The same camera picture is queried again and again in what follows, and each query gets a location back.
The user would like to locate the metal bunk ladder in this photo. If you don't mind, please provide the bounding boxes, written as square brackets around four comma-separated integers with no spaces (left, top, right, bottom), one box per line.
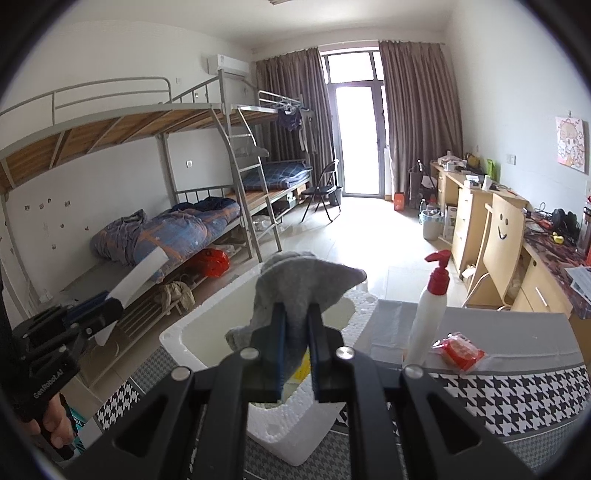
[224,108,283,262]

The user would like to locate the beige cloth bundle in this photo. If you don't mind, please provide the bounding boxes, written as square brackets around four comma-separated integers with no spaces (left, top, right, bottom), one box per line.
[157,281,196,316]

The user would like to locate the red snack packet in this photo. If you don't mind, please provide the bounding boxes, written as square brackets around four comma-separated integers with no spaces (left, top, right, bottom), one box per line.
[431,333,486,374]

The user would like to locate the white trash bin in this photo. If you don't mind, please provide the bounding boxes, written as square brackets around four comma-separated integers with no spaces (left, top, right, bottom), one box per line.
[422,209,444,241]

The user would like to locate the black folding chair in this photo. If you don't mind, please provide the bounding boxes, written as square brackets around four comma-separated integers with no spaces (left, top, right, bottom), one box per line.
[302,159,344,223]

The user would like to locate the black headphones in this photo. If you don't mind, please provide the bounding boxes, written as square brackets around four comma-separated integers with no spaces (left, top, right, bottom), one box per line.
[551,209,578,241]

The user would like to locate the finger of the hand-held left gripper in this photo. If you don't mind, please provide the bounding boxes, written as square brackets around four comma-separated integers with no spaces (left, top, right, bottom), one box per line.
[66,290,115,320]
[82,298,124,339]

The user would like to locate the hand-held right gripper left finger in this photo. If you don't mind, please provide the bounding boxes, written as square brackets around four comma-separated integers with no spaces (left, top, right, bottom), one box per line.
[65,302,287,480]

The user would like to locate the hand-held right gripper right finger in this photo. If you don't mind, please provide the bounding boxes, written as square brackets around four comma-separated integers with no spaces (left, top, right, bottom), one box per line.
[308,302,537,480]

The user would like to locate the person's left hand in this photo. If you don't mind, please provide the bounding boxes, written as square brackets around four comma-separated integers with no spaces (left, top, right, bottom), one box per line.
[36,390,78,449]

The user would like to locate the grey cloth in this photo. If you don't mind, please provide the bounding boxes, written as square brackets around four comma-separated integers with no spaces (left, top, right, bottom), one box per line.
[225,250,368,387]

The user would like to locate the dark blue plaid bedding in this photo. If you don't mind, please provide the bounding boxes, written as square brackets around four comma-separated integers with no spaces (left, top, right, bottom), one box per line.
[240,159,313,193]

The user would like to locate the wooden chair with smiley face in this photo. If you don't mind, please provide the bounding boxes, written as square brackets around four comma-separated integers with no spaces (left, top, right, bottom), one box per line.
[462,193,527,309]

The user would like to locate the glass balcony door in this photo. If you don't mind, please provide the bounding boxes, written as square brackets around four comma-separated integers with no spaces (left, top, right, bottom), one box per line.
[321,51,387,199]

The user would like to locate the printed paper sheets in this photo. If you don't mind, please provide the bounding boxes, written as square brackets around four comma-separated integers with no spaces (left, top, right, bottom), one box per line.
[566,265,591,306]

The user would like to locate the brown curtain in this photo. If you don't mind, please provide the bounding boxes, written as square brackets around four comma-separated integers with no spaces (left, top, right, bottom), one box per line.
[255,47,336,185]
[379,41,465,200]

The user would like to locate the teal printed packet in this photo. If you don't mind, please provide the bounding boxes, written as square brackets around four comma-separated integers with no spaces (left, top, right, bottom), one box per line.
[67,399,102,455]

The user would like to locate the black bag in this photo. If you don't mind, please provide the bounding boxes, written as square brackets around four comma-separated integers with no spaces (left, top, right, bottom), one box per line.
[409,161,437,195]

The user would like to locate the cartoon wall picture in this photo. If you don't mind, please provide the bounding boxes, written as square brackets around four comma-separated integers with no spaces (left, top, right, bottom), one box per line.
[555,116,591,174]

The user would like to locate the white foam box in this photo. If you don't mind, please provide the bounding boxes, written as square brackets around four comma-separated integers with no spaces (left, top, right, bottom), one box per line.
[159,263,378,469]

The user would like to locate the white air conditioner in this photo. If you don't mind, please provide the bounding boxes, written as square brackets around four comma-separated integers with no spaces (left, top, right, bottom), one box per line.
[206,54,250,77]

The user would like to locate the blue orange quilt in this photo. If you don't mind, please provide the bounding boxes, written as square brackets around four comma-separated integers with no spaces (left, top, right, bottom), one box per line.
[90,196,241,269]

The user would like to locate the metal bunk bed plaid bedding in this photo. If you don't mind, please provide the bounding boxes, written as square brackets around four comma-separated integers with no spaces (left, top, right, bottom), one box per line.
[237,90,343,223]

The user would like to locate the light wooden desk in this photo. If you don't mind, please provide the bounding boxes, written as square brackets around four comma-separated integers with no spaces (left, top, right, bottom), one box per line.
[429,159,530,278]

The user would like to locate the red plastic bag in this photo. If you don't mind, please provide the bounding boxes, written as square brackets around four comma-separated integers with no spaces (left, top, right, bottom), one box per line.
[191,248,230,278]

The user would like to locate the dark hanging clothes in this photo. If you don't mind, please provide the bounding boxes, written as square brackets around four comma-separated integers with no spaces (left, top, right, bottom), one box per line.
[276,105,310,153]

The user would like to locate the wooden desk patterned top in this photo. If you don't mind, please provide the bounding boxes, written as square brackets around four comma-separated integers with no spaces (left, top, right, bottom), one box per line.
[510,210,591,334]

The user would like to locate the white spray bottle red nozzle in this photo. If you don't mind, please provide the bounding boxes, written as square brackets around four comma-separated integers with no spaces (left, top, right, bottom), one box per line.
[402,249,451,368]

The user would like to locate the houndstooth tablecloth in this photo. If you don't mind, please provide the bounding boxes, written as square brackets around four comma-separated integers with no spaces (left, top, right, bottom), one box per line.
[95,299,587,480]

